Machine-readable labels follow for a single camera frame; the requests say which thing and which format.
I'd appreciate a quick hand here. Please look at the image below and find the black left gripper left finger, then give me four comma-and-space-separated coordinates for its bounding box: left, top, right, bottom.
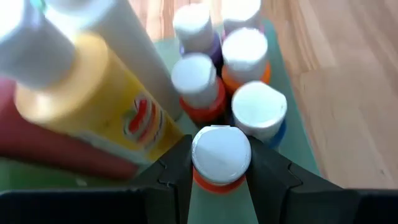
132, 134, 194, 224

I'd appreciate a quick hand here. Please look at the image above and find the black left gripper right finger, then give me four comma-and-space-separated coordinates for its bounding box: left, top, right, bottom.
245, 136, 343, 224

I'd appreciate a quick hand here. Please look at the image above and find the small red paint bottle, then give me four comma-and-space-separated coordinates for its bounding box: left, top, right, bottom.
170, 52, 227, 123
190, 124, 252, 195

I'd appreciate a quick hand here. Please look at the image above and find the small blue paint bottle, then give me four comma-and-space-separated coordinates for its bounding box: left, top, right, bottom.
230, 80, 289, 149

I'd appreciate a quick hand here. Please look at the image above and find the large yellow paint bottle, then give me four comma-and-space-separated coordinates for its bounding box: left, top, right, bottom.
0, 17, 184, 166

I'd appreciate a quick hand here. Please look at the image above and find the large pink paint bottle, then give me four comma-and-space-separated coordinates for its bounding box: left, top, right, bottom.
0, 77, 139, 180

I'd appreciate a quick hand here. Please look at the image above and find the small orange paint bottle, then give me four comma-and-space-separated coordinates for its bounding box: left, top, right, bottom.
220, 27, 272, 96

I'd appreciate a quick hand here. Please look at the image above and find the large white paint bottle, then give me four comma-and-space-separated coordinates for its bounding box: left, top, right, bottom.
43, 0, 184, 121

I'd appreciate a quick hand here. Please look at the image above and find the small purple paint bottle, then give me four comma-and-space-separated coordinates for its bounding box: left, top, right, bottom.
172, 2, 223, 68

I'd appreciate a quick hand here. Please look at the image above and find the small pink paint bottle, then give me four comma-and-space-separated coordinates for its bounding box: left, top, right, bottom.
221, 0, 264, 34

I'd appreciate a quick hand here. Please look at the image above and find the teal translucent plastic bin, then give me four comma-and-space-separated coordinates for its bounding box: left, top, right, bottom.
0, 18, 321, 224

